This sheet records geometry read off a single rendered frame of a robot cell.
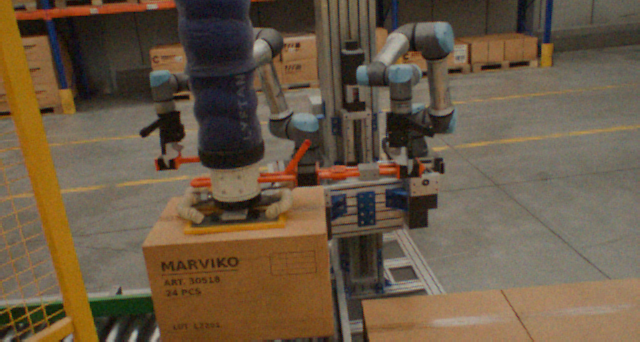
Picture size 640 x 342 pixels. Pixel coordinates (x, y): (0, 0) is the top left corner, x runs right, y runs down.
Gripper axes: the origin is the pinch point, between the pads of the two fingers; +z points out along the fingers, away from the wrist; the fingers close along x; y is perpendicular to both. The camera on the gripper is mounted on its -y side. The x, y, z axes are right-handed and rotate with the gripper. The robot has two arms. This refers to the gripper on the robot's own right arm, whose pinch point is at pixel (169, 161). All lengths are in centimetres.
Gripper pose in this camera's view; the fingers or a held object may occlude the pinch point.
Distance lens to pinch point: 218.9
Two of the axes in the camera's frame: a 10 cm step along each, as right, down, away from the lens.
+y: 10.0, -0.7, -0.1
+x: -0.2, -3.4, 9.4
